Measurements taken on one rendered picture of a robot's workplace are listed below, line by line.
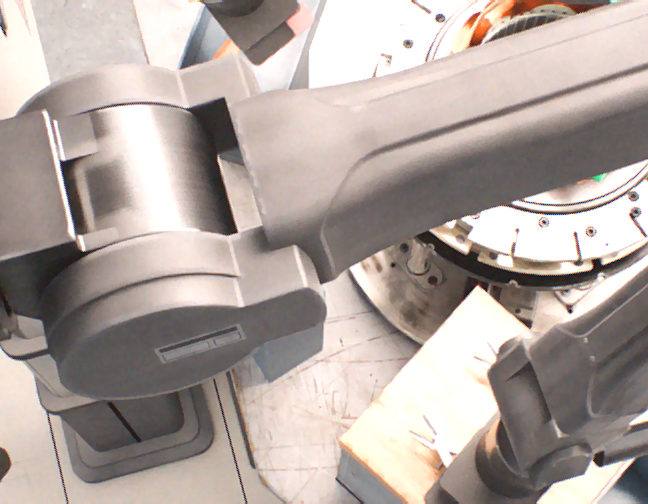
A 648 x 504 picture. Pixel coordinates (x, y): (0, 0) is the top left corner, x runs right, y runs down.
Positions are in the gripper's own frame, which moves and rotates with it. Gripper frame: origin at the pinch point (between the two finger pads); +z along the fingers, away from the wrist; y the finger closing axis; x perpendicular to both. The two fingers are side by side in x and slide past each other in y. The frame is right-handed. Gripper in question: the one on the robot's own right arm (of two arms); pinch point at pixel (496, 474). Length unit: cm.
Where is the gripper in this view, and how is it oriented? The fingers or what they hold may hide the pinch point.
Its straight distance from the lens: 110.6
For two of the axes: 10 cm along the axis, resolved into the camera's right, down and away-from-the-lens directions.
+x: -7.6, -6.3, 1.7
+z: -0.2, 2.8, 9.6
